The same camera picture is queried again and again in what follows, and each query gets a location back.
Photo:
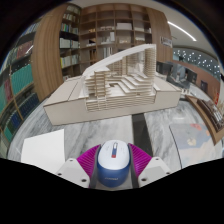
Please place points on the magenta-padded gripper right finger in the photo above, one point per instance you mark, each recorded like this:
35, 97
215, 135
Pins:
140, 161

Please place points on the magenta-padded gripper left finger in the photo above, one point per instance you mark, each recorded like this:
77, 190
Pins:
87, 161

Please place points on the blue and white computer mouse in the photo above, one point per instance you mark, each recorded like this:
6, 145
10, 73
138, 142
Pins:
113, 163

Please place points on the pale printed mouse pad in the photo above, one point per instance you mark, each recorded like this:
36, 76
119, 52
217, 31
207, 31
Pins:
195, 140

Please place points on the white paper sheet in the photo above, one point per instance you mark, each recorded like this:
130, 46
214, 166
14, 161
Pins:
43, 150

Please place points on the white architectural building model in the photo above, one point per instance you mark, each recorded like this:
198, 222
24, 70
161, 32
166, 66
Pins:
110, 96

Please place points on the brown model on wooden board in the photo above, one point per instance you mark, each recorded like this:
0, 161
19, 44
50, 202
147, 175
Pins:
213, 116

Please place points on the black bin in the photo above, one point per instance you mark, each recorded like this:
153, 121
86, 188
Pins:
204, 86

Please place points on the bookshelf with teal books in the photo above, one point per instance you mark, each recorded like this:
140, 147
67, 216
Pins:
18, 90

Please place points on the red box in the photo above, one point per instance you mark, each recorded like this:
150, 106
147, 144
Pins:
216, 97

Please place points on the dark bookshelf with white books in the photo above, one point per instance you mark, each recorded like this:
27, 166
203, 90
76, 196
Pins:
70, 46

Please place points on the far ceiling spot lights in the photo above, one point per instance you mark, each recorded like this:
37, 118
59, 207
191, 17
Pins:
196, 57

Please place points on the long ceiling light strip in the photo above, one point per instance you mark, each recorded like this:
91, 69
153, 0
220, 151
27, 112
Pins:
181, 30

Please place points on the small wall sign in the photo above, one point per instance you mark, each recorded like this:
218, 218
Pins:
166, 41

